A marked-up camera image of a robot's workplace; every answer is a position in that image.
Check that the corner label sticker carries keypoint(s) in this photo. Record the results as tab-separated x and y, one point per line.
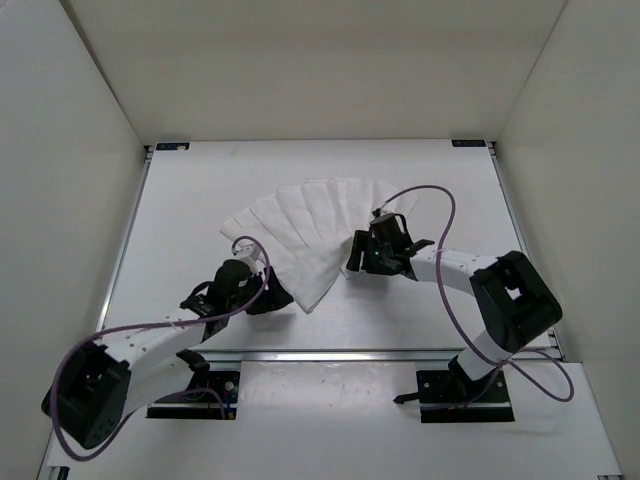
468	143
172	146

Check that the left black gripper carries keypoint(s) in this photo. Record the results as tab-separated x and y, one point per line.
273	297

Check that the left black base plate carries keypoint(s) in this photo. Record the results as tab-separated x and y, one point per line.
211	394

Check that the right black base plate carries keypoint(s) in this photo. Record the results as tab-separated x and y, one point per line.
443	399

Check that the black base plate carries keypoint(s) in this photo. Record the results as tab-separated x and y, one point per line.
211	394
443	399

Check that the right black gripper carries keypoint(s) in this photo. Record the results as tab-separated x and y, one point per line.
363	242

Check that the aluminium front rail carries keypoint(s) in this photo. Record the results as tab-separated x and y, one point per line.
327	356

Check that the left corner label sticker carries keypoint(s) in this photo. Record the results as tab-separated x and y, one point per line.
172	146

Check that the right corner label sticker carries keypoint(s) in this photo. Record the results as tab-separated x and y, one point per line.
468	143

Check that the white pleated skirt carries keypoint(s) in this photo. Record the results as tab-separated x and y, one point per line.
308	230

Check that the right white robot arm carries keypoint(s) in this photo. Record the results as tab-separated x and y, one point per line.
514	302

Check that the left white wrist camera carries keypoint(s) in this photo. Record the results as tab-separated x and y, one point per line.
250	255

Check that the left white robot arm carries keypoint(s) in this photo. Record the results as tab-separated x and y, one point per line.
103	380

